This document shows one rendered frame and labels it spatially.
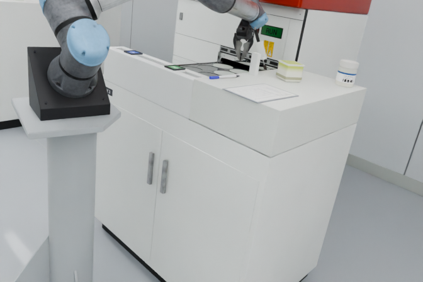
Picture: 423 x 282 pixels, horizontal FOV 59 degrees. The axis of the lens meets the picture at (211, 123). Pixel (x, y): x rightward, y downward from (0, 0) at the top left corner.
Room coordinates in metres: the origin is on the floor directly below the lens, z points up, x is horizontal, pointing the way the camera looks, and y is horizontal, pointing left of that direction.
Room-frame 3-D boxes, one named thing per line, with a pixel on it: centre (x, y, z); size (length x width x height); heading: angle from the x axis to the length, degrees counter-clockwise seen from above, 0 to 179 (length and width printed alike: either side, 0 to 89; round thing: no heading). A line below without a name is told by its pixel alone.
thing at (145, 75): (1.45, 0.26, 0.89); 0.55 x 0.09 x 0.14; 49
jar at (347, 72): (1.48, -0.50, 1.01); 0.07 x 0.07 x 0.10
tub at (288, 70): (1.43, -0.27, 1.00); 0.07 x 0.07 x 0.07; 23
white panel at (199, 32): (1.98, -0.03, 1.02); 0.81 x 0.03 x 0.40; 49
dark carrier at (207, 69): (1.69, -0.03, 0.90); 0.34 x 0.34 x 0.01; 49
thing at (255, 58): (1.44, -0.14, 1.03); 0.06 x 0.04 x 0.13; 139
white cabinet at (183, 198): (1.55, -0.02, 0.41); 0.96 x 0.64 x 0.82; 49
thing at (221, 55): (1.85, -0.15, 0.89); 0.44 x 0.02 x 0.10; 49
